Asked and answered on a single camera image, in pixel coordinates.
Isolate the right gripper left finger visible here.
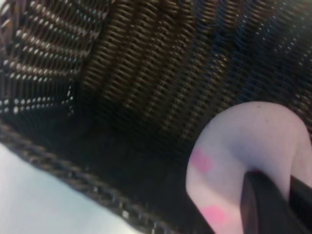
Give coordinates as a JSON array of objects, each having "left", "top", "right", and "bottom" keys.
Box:
[{"left": 239, "top": 171, "right": 312, "bottom": 234}]

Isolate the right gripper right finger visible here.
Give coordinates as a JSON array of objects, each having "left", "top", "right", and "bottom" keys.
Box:
[{"left": 289, "top": 175, "right": 312, "bottom": 220}]

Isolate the pink peach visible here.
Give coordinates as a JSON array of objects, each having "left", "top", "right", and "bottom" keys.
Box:
[{"left": 185, "top": 101, "right": 312, "bottom": 234}]

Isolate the dark brown wicker basket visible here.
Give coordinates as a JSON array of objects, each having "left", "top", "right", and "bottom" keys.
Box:
[{"left": 0, "top": 0, "right": 312, "bottom": 234}]

